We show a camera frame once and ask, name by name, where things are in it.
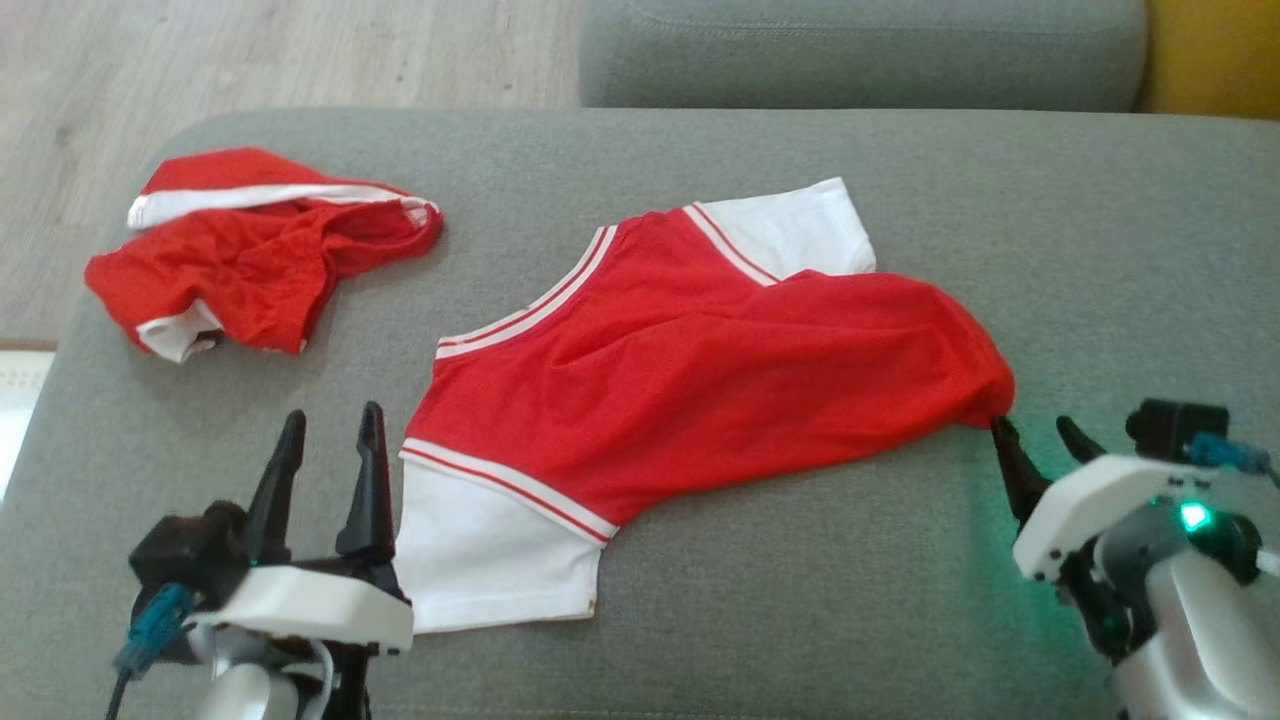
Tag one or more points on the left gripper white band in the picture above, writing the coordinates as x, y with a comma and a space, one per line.
310, 605

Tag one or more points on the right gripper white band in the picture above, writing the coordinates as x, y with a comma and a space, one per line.
1085, 505

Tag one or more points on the red basketball shorts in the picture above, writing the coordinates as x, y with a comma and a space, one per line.
250, 270

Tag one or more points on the red jersey white sleeves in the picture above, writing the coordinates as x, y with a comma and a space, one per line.
700, 380

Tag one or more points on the grey sofa seat cushion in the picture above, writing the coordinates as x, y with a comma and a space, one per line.
800, 620

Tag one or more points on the white laundry basket brown rim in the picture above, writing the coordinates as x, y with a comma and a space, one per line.
20, 400

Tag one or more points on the grey sofa back cushion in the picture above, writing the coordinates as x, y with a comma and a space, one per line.
860, 50

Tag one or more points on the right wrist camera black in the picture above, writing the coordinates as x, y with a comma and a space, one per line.
1175, 425

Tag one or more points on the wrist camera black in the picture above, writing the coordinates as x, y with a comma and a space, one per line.
1175, 425
185, 550

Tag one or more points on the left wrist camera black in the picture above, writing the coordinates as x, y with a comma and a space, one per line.
185, 550

